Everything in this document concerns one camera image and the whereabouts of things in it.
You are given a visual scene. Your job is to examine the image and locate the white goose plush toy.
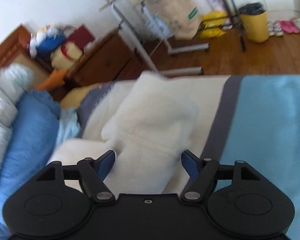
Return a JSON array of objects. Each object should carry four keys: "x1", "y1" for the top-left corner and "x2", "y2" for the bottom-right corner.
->
[{"x1": 0, "y1": 64, "x2": 68, "y2": 92}]

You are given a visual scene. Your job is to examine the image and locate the brown paper bag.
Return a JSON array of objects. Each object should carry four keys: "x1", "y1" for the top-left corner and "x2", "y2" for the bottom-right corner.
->
[{"x1": 142, "y1": 0, "x2": 201, "y2": 40}]

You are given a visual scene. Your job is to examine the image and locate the blue white bag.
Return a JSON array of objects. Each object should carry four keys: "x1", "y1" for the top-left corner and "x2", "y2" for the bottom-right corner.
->
[{"x1": 29, "y1": 24, "x2": 66, "y2": 60}]

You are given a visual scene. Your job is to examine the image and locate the yellow trash bin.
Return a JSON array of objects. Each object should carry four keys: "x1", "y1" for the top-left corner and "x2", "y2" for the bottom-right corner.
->
[{"x1": 238, "y1": 2, "x2": 269, "y2": 43}]

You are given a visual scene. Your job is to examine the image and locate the pink slippers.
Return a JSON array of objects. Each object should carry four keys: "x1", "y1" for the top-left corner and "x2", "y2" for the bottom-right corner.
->
[{"x1": 280, "y1": 21, "x2": 300, "y2": 34}]

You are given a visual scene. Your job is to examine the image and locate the dark red gift bag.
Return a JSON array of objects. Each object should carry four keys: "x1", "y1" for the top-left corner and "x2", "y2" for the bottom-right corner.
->
[{"x1": 66, "y1": 24, "x2": 95, "y2": 51}]

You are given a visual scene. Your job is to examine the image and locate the white metal side table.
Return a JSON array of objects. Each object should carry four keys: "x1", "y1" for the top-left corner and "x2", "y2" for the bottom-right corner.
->
[{"x1": 99, "y1": 0, "x2": 209, "y2": 76}]

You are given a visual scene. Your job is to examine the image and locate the yellow plastic bag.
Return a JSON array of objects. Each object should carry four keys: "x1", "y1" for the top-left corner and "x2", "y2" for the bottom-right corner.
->
[{"x1": 199, "y1": 10, "x2": 228, "y2": 38}]

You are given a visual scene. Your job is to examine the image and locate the wooden nightstand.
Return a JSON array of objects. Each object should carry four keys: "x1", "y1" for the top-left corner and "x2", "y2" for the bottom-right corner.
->
[{"x1": 65, "y1": 29, "x2": 135, "y2": 87}]

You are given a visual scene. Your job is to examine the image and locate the blue folded blanket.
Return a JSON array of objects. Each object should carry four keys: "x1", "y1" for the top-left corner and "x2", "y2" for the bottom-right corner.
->
[{"x1": 0, "y1": 90, "x2": 81, "y2": 239}]

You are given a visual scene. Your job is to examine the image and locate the white patterned shoes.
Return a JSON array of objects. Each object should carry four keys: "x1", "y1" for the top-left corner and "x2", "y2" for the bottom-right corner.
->
[{"x1": 268, "y1": 21, "x2": 283, "y2": 37}]

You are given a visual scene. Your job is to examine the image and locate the light blue quilted comforter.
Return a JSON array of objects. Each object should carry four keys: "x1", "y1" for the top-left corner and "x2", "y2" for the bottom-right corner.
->
[{"x1": 0, "y1": 63, "x2": 34, "y2": 170}]

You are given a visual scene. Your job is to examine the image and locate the white fleece zip jacket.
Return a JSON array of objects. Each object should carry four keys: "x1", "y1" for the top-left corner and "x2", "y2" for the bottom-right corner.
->
[{"x1": 101, "y1": 72, "x2": 199, "y2": 196}]

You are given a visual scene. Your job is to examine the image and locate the cream knitted blanket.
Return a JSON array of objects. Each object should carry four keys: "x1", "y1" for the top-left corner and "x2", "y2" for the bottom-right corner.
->
[{"x1": 47, "y1": 138, "x2": 109, "y2": 165}]

